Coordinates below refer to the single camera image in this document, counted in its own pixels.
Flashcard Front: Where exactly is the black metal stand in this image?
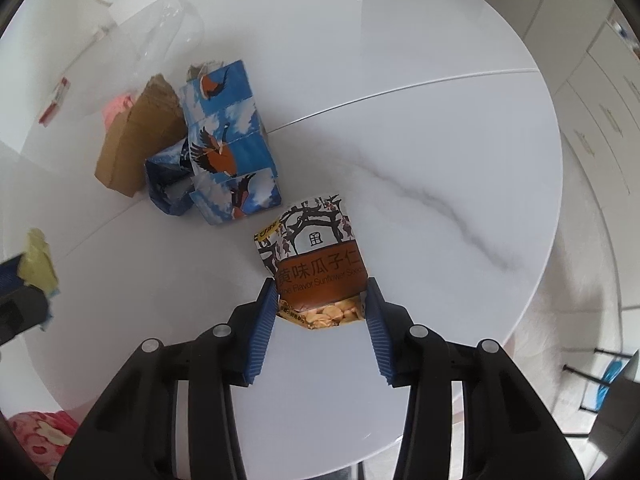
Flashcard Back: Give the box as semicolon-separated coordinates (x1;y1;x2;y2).
564;349;633;413

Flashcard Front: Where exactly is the pink crumpled paper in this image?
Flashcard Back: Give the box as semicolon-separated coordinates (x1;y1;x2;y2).
102;91;138;128

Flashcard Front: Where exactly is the pink patterned cloth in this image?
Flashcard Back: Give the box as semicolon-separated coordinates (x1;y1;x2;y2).
7;410;81;480

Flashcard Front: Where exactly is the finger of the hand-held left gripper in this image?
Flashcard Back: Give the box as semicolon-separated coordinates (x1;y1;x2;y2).
0;255;26;292
0;285;55;347

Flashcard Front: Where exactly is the clear plastic bottle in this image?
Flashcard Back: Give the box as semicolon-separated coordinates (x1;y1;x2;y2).
132;0;206;63

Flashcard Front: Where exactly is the grey bin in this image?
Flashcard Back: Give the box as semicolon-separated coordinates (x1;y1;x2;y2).
590;352;640;443

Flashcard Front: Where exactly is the crumpled white paper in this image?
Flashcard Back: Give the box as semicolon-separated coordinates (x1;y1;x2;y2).
186;62;221;83

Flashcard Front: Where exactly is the red and white small box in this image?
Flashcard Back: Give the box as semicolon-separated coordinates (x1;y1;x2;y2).
39;76;71;126

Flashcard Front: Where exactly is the brown crumpled paper bag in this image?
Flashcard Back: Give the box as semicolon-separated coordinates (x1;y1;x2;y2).
94;74;187;197

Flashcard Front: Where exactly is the yellow paper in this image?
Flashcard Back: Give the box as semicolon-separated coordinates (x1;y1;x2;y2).
16;227;62;297

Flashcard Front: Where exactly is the brown seed snack packet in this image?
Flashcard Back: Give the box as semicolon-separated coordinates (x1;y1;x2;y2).
252;195;370;332

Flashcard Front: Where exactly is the beige drawer cabinet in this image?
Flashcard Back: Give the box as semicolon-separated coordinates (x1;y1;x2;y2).
520;0;640;201

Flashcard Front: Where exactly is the blue bird print carton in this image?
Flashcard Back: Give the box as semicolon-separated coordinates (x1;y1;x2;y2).
145;60;282;226

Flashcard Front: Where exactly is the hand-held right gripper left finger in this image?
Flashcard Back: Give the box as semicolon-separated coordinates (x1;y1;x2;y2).
54;276;279;480

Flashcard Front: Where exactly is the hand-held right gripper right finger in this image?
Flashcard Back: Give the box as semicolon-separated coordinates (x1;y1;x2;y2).
365;276;596;480

